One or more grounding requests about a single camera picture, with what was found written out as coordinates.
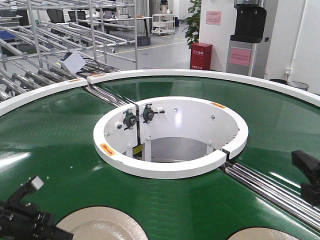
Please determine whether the steel roller conveyor rack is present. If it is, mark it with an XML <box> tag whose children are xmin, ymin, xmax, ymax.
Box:
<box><xmin>0</xmin><ymin>0</ymin><xmax>138</xmax><ymax>102</ymax></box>

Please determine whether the wire mesh trash bin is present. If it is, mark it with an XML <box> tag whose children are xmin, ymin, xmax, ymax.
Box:
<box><xmin>290</xmin><ymin>81</ymin><xmax>309</xmax><ymax>91</ymax></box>

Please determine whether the beige glossy plate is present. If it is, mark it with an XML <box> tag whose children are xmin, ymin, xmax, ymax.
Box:
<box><xmin>56</xmin><ymin>206</ymin><xmax>148</xmax><ymax>240</ymax></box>
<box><xmin>227</xmin><ymin>227</ymin><xmax>298</xmax><ymax>240</ymax></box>

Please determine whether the white outer rim guard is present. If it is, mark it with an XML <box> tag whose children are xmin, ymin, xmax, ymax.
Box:
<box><xmin>0</xmin><ymin>69</ymin><xmax>320</xmax><ymax>116</ymax></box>

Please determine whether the white control box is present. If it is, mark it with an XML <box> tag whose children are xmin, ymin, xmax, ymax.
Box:
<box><xmin>58</xmin><ymin>49</ymin><xmax>86</xmax><ymax>74</ymax></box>

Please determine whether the red fire extinguisher cabinet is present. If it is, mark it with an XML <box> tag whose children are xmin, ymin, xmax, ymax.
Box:
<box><xmin>190</xmin><ymin>42</ymin><xmax>213</xmax><ymax>70</ymax></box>

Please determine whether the steel rollers right gap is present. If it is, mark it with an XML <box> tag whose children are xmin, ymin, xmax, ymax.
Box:
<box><xmin>219</xmin><ymin>162</ymin><xmax>320</xmax><ymax>232</ymax></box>

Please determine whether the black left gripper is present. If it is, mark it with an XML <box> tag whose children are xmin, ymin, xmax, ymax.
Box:
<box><xmin>0</xmin><ymin>175</ymin><xmax>73</xmax><ymax>240</ymax></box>

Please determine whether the green circular conveyor belt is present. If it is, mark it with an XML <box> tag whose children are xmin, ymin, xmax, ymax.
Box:
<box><xmin>0</xmin><ymin>76</ymin><xmax>320</xmax><ymax>240</ymax></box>

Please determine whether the white shelving cart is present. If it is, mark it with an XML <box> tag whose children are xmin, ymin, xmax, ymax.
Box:
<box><xmin>151</xmin><ymin>13</ymin><xmax>175</xmax><ymax>36</ymax></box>

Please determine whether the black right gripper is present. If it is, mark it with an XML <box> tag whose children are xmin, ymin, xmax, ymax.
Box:
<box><xmin>291</xmin><ymin>150</ymin><xmax>320</xmax><ymax>206</ymax></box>

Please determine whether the pink wall notice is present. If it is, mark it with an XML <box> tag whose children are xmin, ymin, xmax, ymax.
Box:
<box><xmin>205</xmin><ymin>11</ymin><xmax>222</xmax><ymax>25</ymax></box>

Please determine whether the green potted plant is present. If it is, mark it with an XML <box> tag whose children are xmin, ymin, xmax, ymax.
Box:
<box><xmin>184</xmin><ymin>0</ymin><xmax>202</xmax><ymax>49</ymax></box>

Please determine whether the white inner ring guard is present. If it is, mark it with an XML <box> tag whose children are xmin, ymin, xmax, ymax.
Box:
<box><xmin>93</xmin><ymin>96</ymin><xmax>249</xmax><ymax>179</ymax></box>

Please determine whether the black water dispenser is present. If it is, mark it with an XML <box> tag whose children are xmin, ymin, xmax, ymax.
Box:
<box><xmin>226</xmin><ymin>0</ymin><xmax>267</xmax><ymax>76</ymax></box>

